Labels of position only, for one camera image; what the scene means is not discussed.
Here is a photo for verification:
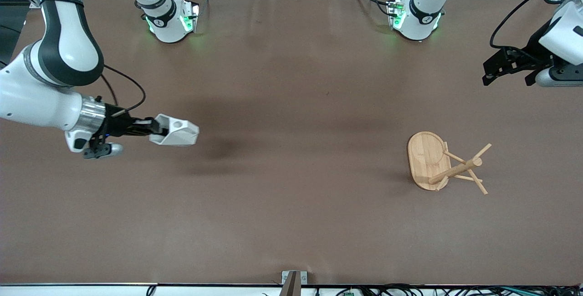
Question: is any white faceted cup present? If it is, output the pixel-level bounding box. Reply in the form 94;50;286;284
148;114;200;147

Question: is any wooden cup rack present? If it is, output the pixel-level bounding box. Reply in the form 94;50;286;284
407;131;493;195

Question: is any brown table cover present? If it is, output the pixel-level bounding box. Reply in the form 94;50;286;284
0;0;583;285

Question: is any black right arm wrist cable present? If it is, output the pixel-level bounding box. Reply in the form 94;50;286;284
101;65;147;117

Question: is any black arm wrist cable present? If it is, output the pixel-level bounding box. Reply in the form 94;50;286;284
101;65;147;117
490;0;583;54

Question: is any black left arm wrist cable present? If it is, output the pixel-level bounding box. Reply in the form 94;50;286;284
490;0;583;54

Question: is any metal table edge bracket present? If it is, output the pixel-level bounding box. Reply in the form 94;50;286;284
279;270;308;296

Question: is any black cable bundle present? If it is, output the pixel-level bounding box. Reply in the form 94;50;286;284
337;283;583;296

